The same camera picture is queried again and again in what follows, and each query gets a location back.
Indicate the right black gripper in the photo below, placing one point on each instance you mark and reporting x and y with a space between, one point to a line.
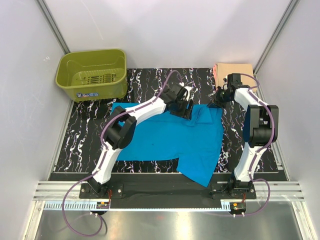
211 105

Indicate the aluminium frame rail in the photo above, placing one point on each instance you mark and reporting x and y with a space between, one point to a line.
278 190

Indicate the blue t shirt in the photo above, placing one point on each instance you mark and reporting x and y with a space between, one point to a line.
196 143

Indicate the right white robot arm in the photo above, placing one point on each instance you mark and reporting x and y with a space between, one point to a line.
259 131

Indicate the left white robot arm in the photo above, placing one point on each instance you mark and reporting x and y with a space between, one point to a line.
120 128

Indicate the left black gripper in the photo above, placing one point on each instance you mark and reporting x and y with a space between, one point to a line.
186 113

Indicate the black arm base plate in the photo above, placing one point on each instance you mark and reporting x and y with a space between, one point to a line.
127 188

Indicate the olive green plastic basket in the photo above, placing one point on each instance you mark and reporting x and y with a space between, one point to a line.
93 74

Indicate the folded peach t shirt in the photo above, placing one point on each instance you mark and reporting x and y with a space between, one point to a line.
222 70

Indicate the black marbled table mat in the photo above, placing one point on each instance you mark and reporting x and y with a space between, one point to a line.
81 148

